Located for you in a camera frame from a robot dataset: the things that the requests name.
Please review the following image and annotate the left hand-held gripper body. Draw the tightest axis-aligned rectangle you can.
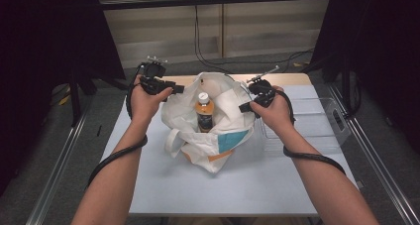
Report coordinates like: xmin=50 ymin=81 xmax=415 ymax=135
xmin=138 ymin=56 xmax=176 ymax=96

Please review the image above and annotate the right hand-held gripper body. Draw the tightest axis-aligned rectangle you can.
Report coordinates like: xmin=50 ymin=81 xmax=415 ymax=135
xmin=246 ymin=64 xmax=280 ymax=108

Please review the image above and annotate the white canvas tote bag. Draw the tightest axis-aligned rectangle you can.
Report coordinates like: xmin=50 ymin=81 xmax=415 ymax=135
xmin=160 ymin=71 xmax=256 ymax=173

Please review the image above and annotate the orange drink bottle white cap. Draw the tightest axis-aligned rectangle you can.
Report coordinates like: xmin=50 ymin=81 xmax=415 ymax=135
xmin=194 ymin=91 xmax=215 ymax=134

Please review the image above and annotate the clear plastic bin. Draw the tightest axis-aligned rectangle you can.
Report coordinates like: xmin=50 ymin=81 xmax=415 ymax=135
xmin=256 ymin=97 xmax=352 ymax=155

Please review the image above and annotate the person's left hand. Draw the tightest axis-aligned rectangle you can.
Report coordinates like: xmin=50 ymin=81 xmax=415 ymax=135
xmin=130 ymin=74 xmax=173 ymax=124

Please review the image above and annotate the person's right hand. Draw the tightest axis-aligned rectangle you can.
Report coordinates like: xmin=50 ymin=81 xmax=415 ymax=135
xmin=250 ymin=85 xmax=296 ymax=136

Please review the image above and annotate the light grey table mat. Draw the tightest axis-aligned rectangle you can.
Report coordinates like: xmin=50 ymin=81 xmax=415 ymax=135
xmin=98 ymin=84 xmax=360 ymax=217

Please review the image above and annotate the black horizontal bar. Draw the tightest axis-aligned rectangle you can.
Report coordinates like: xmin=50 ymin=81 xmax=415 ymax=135
xmin=100 ymin=0 xmax=335 ymax=11

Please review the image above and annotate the black curtain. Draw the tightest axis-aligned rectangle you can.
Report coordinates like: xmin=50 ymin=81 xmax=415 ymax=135
xmin=310 ymin=0 xmax=420 ymax=154
xmin=0 ymin=0 xmax=127 ymax=196

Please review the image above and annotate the black floor cable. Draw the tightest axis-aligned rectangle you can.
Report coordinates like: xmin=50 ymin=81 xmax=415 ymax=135
xmin=193 ymin=5 xmax=315 ymax=74

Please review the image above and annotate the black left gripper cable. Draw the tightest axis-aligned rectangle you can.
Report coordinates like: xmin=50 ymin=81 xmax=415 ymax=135
xmin=86 ymin=82 xmax=149 ymax=187

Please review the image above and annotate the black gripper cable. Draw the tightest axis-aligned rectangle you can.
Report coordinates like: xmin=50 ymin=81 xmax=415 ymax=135
xmin=275 ymin=89 xmax=347 ymax=176
xmin=86 ymin=82 xmax=149 ymax=187

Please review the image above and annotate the black stand post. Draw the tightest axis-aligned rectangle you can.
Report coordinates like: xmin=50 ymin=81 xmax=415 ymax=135
xmin=67 ymin=65 xmax=82 ymax=127
xmin=341 ymin=56 xmax=352 ymax=114

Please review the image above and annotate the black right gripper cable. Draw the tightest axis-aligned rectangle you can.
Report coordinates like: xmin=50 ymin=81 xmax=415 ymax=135
xmin=275 ymin=89 xmax=347 ymax=176

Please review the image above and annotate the aluminium frame rail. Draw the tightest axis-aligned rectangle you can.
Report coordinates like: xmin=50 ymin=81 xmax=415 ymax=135
xmin=328 ymin=82 xmax=420 ymax=225
xmin=25 ymin=95 xmax=94 ymax=225

